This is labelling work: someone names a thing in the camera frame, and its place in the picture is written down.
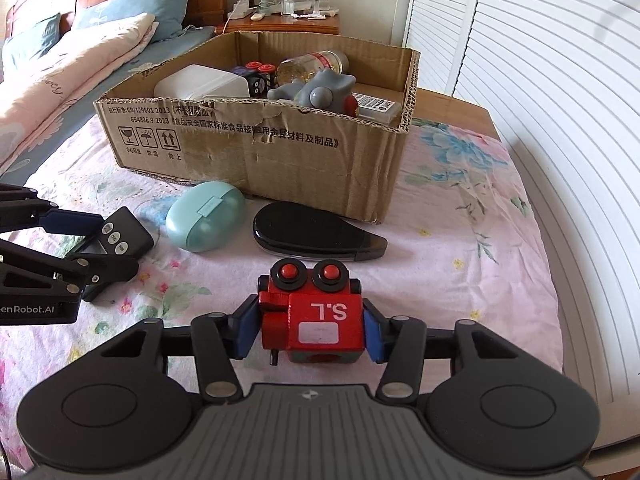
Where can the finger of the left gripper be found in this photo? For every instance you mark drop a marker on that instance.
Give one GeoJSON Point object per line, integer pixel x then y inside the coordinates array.
{"type": "Point", "coordinates": [78, 271]}
{"type": "Point", "coordinates": [22, 208]}

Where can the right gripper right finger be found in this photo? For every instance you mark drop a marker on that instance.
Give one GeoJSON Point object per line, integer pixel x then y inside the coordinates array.
{"type": "Point", "coordinates": [398, 343]}

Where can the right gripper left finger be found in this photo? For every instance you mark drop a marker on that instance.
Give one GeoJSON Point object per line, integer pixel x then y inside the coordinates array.
{"type": "Point", "coordinates": [217, 339]}

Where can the black digital timer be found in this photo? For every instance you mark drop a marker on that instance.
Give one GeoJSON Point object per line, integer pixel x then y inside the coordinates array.
{"type": "Point", "coordinates": [122, 236]}

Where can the red wooden robot toy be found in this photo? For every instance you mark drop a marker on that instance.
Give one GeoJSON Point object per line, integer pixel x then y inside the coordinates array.
{"type": "Point", "coordinates": [312, 315]}

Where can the white green medical container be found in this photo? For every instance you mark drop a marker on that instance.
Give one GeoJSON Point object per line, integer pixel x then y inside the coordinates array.
{"type": "Point", "coordinates": [199, 83]}

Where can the clear plastic case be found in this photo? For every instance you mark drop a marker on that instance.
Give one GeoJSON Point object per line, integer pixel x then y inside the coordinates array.
{"type": "Point", "coordinates": [377, 109]}

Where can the grey shark toy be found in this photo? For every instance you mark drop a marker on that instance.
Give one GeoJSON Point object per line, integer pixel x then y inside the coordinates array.
{"type": "Point", "coordinates": [326, 90]}

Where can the pink floral quilt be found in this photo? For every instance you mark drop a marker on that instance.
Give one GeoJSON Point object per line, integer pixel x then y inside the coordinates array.
{"type": "Point", "coordinates": [32, 101]}

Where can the floral pink table cloth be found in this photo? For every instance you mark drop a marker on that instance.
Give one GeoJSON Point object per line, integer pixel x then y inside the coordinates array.
{"type": "Point", "coordinates": [462, 242]}

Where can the teal oval case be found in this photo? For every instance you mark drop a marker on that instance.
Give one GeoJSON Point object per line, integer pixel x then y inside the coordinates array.
{"type": "Point", "coordinates": [205, 216]}

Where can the black glossy oval device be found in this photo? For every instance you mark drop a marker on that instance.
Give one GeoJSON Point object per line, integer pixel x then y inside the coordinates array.
{"type": "Point", "coordinates": [300, 231]}

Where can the blue pillow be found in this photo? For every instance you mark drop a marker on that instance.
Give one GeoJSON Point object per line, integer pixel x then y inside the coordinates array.
{"type": "Point", "coordinates": [28, 44]}
{"type": "Point", "coordinates": [169, 15]}

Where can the brown cardboard box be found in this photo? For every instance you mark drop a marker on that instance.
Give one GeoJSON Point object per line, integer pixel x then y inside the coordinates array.
{"type": "Point", "coordinates": [271, 149]}

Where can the dark cube robot toy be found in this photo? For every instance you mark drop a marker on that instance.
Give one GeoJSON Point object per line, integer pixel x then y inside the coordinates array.
{"type": "Point", "coordinates": [259, 76]}

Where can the clear bottle yellow capsules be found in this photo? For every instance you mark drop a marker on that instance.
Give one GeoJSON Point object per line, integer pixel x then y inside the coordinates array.
{"type": "Point", "coordinates": [304, 67]}

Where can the white power strip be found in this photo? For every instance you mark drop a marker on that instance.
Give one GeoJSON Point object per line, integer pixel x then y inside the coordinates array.
{"type": "Point", "coordinates": [241, 9]}

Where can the wooden nightstand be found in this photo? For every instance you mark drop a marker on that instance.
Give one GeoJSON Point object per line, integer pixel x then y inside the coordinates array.
{"type": "Point", "coordinates": [279, 23]}

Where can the white louvered closet door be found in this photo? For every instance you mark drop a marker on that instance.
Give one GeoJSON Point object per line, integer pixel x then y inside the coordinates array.
{"type": "Point", "coordinates": [560, 80]}

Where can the clear spray bottle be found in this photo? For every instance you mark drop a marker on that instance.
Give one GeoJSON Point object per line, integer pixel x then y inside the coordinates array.
{"type": "Point", "coordinates": [287, 7]}

